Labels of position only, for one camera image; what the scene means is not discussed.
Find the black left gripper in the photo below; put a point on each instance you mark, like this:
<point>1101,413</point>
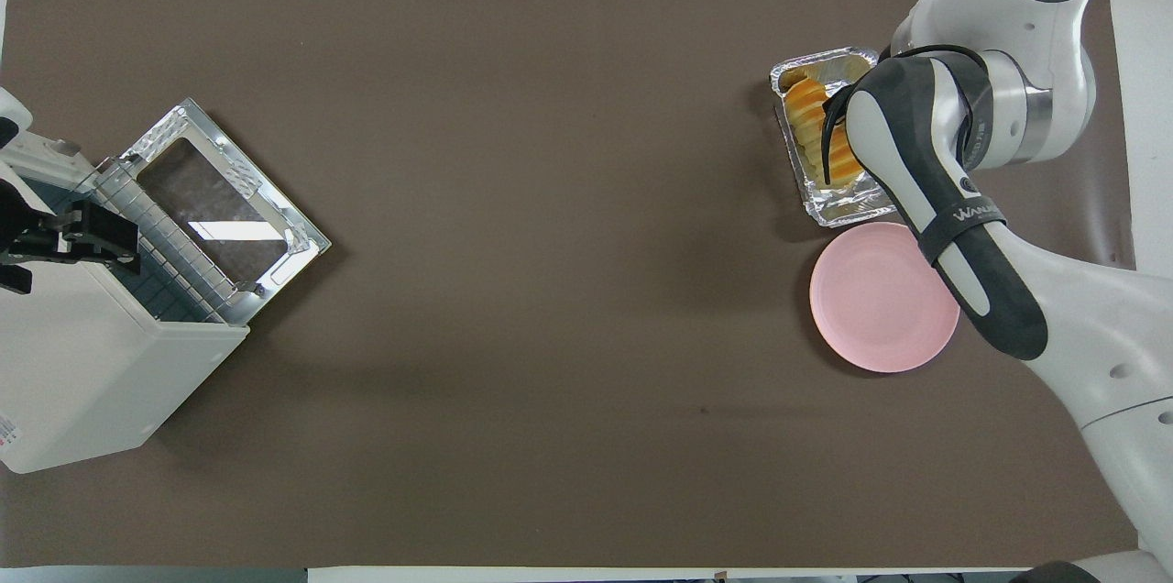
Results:
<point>23,235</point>

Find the brown table mat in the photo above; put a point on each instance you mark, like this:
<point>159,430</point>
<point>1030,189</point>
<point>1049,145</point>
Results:
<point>550,290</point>

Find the glass oven door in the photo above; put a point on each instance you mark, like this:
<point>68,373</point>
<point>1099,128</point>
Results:
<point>229,198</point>

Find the pink round plate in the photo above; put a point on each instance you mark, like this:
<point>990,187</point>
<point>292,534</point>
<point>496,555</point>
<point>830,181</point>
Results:
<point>875,308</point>

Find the sliced yellow bread loaf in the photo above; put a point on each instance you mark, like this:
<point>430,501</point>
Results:
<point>806,111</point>

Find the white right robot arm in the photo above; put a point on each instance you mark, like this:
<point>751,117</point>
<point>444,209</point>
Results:
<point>1054,308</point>

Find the aluminium foil tray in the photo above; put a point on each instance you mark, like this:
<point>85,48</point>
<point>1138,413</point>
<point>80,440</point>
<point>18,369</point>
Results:
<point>829,207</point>

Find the cream toaster oven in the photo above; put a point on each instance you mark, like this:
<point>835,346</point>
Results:
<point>82,363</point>

